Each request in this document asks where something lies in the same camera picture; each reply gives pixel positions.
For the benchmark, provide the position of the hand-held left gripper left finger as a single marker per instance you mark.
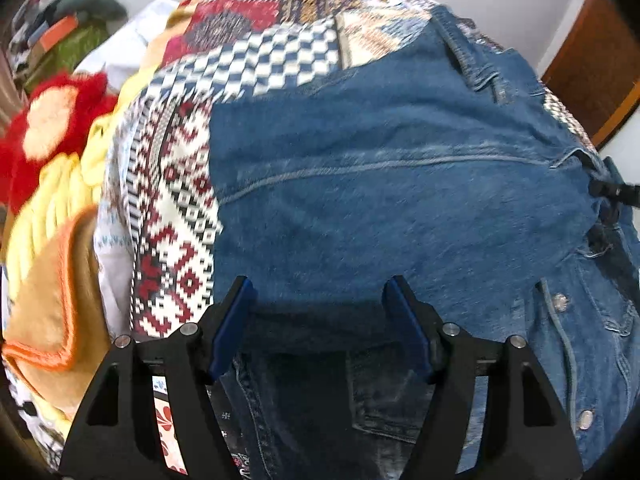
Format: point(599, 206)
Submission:
point(232, 325)

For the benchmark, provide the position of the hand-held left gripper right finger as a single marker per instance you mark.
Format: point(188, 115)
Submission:
point(407, 325)

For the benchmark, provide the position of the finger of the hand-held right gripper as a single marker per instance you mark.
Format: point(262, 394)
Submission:
point(612, 190)

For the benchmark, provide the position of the blue denim jacket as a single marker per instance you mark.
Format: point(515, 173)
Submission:
point(375, 185)

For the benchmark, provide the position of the brown wooden door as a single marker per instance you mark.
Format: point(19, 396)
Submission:
point(600, 75)

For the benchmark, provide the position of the patchwork patterned blanket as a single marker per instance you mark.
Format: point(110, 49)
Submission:
point(175, 185)

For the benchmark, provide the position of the red and yellow plush toy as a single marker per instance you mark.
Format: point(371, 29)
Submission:
point(50, 125)

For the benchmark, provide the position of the green fabric bag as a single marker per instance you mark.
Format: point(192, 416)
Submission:
point(70, 52)

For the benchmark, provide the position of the orange box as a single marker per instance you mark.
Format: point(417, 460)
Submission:
point(57, 31)

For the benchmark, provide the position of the grey cushion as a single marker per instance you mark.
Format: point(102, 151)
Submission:
point(95, 2)

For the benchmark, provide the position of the black white checkered cloth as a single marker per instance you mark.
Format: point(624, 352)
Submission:
point(35, 5)

